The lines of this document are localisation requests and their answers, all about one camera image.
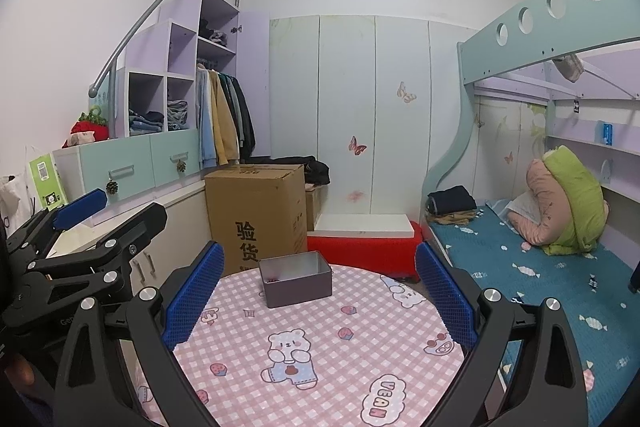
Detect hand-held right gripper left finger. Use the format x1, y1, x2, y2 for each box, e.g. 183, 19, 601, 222
52, 241, 225, 427

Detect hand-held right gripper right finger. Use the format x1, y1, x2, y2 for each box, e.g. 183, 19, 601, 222
415, 242, 587, 427

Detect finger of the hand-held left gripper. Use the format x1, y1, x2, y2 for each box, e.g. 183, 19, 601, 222
6, 188, 109, 266
25, 202, 169, 308

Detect grey metal tin box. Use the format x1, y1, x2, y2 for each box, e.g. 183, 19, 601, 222
258, 250, 334, 309

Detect person's left hand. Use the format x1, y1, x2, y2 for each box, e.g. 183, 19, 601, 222
4, 352, 37, 389

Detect cream low cabinet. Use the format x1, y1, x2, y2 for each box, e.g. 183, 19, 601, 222
47, 187, 211, 303

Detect green paper package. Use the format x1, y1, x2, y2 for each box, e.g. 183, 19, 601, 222
28, 152, 69, 210

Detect white bag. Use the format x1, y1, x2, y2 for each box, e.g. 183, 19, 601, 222
0, 174, 36, 234

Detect teal drawer unit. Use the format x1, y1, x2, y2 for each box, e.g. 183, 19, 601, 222
52, 127, 204, 204

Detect red strawberry plush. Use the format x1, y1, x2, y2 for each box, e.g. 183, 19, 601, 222
62, 106, 111, 148

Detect folded tan clothes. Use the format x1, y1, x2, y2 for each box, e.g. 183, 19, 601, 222
432, 209, 476, 226

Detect blue candy print bedsheet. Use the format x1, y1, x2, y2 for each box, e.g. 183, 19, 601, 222
429, 199, 640, 427

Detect red plastic stool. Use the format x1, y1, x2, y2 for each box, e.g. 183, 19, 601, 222
306, 221, 424, 281

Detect folded dark clothes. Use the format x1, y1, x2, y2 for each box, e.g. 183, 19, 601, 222
426, 186, 479, 216

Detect folded blue jeans stack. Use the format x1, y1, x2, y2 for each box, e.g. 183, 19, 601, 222
129, 109, 165, 137

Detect white board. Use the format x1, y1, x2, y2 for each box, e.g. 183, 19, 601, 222
315, 213, 416, 237

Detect large printed cardboard box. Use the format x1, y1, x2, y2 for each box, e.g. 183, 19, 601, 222
204, 164, 308, 278

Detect folded grey clothes stack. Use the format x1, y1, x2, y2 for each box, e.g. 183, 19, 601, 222
167, 99, 190, 132

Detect white pillow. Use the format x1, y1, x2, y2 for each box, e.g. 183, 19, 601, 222
505, 192, 544, 228

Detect light blue hanging shirt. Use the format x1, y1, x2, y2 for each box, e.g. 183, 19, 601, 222
195, 69, 214, 170

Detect pink checked tablecloth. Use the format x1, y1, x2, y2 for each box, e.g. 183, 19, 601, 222
132, 264, 469, 427

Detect mustard hanging jacket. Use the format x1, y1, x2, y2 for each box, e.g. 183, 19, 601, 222
209, 72, 241, 166

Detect green and pink pillows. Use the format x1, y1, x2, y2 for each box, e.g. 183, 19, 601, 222
507, 157, 609, 249

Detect small cardboard box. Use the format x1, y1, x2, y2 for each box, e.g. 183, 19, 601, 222
305, 187, 324, 232

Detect dark hanging jackets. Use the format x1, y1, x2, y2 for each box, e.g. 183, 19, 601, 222
224, 74, 257, 158

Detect green blanket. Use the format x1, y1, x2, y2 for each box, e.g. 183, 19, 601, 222
542, 146, 606, 257

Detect black clothes pile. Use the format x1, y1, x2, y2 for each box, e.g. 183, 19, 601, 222
270, 155, 331, 187

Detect purple staircase shelf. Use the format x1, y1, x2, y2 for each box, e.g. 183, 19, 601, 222
112, 0, 271, 158

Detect dark clothes in cubby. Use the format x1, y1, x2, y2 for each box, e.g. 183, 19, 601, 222
198, 19, 229, 48

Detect white wardrobe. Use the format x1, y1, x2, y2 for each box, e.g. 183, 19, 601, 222
269, 14, 482, 219

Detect grey metal handrail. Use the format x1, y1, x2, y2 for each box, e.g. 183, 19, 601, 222
89, 0, 247, 98

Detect grey rolled cloth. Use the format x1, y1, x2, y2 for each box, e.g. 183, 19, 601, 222
550, 53, 586, 83

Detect teal bunk bed frame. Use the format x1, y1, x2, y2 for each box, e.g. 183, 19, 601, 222
422, 0, 640, 427

